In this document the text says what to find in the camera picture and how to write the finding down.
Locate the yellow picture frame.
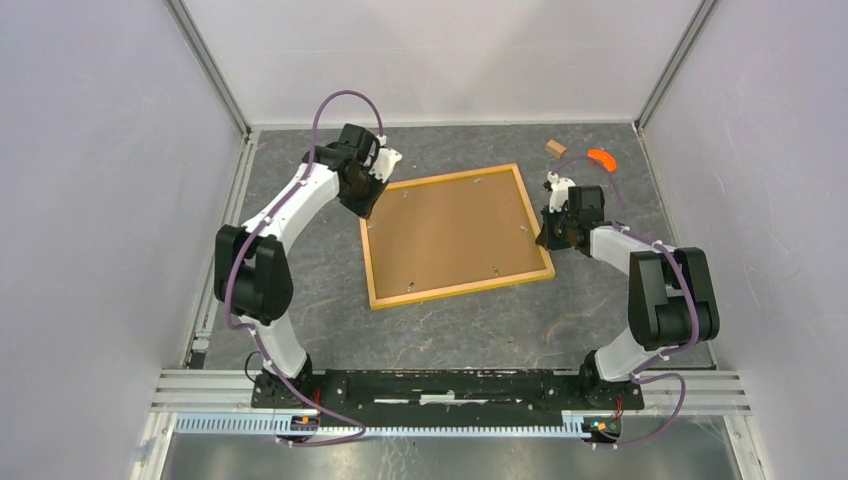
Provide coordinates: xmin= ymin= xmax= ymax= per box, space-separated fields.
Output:
xmin=360 ymin=163 xmax=556 ymax=310

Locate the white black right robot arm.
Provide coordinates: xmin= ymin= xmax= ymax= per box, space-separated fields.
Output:
xmin=536 ymin=179 xmax=720 ymax=408

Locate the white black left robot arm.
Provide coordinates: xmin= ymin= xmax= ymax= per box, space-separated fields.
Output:
xmin=213 ymin=124 xmax=402 ymax=408

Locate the orange curved plastic piece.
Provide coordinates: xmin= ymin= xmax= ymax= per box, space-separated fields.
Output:
xmin=587 ymin=149 xmax=618 ymax=173

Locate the small wooden block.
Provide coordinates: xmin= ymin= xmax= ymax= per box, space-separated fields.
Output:
xmin=545 ymin=139 xmax=567 ymax=159

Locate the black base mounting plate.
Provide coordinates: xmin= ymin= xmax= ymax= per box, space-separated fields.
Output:
xmin=250 ymin=368 xmax=646 ymax=429

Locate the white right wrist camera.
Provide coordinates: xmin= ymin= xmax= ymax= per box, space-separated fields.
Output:
xmin=544 ymin=171 xmax=576 ymax=213

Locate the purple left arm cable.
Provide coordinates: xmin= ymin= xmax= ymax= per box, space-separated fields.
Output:
xmin=223 ymin=89 xmax=387 ymax=449

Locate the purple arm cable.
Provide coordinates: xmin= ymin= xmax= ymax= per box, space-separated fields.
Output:
xmin=223 ymin=89 xmax=387 ymax=449
xmin=549 ymin=155 xmax=702 ymax=452

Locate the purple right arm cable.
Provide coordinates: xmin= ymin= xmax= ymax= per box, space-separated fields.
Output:
xmin=549 ymin=155 xmax=702 ymax=452

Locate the aluminium rail frame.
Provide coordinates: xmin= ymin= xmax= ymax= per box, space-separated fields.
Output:
xmin=132 ymin=0 xmax=763 ymax=480

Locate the blue slotted cable duct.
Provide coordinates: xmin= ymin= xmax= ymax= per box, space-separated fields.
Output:
xmin=174 ymin=413 xmax=590 ymax=440

